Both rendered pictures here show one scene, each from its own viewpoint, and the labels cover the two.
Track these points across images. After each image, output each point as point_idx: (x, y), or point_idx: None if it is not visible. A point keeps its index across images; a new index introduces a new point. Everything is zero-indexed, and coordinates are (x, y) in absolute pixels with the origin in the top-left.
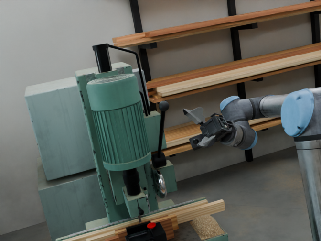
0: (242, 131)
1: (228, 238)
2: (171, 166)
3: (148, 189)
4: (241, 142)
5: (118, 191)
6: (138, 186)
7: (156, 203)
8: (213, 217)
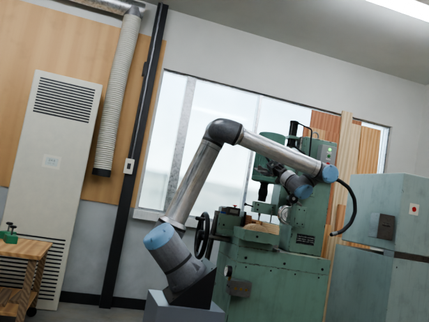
0: (288, 177)
1: (244, 232)
2: (295, 206)
3: (277, 211)
4: (286, 184)
5: None
6: (260, 196)
7: (290, 233)
8: (266, 232)
